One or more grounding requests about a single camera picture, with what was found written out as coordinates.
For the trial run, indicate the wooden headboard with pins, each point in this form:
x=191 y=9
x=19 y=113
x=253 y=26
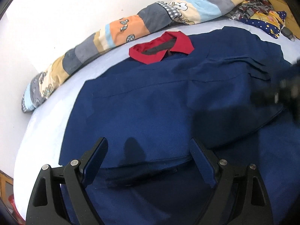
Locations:
x=280 y=2

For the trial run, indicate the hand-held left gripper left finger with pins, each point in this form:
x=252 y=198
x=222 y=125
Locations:
x=91 y=163

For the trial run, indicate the patchwork quilt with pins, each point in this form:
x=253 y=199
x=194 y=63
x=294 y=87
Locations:
x=131 y=28

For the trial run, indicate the blue star-print cloth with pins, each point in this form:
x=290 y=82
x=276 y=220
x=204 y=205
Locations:
x=269 y=22

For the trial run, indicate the small grey object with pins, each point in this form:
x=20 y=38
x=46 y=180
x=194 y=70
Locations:
x=287 y=33

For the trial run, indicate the red object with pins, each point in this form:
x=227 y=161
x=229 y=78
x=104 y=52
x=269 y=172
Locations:
x=13 y=200

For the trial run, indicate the grey and red patterned cloth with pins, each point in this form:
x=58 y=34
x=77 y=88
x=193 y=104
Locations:
x=254 y=3

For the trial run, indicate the navy shirt with red collar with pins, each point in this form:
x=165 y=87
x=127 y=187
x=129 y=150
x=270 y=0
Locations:
x=159 y=103

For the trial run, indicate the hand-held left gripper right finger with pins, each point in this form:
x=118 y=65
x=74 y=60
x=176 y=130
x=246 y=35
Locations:
x=203 y=163

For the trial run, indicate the light blue bed sheet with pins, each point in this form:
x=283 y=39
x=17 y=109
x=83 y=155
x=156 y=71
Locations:
x=44 y=126

